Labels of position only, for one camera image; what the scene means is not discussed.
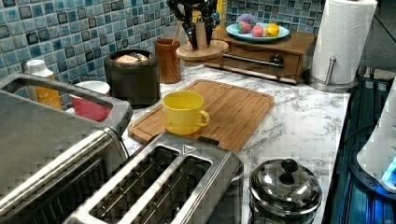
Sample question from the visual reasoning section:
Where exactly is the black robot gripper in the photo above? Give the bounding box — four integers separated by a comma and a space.
166, 0, 220, 50

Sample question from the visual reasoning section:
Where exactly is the round wooden container lid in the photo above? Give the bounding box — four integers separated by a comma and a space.
176, 22, 229, 63

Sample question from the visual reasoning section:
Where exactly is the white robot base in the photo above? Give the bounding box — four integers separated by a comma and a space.
357, 81, 396, 193

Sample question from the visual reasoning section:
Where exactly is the dark tea container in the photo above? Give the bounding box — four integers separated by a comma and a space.
104, 49, 161, 108

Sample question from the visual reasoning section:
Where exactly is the steel pot with lid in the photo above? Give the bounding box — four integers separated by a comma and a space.
248, 159, 322, 224

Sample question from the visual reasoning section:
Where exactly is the wooden stick utensil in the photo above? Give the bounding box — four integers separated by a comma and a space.
172, 21, 182, 44

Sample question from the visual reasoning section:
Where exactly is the yellow cardboard box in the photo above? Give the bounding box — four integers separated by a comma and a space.
216, 0, 227, 30

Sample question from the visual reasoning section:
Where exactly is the brown wooden utensil cup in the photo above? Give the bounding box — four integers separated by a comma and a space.
155, 38, 181, 84

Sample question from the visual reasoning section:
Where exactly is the red toy strawberry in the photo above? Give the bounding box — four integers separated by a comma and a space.
237, 21, 251, 34
250, 25, 264, 37

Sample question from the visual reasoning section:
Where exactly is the purple plush eggplant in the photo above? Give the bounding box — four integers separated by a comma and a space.
236, 13, 257, 25

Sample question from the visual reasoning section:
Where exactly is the yellow toy lemon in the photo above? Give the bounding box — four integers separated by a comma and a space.
264, 23, 280, 37

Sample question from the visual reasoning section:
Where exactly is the light blue plate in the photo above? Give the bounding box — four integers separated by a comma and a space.
226, 22, 290, 43

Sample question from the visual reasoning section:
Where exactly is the yellow mug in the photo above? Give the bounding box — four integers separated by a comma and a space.
162, 91, 211, 135

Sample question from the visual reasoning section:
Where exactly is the bamboo cutting board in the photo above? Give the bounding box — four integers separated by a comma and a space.
127, 78, 276, 153

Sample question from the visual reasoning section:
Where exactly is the red and white bowl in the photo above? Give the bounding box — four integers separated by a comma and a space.
70, 80, 110, 121

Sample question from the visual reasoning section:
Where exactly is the metal paper towel holder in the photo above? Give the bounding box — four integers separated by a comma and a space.
303, 57, 359, 93

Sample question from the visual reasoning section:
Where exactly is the paper towel roll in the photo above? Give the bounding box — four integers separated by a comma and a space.
311, 0, 377, 84

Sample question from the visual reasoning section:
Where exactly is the orange bottle white cap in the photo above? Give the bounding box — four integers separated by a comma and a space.
25, 60, 62, 109

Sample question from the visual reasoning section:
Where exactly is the stainless steel toaster oven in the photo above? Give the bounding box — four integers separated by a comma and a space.
0, 73, 133, 224

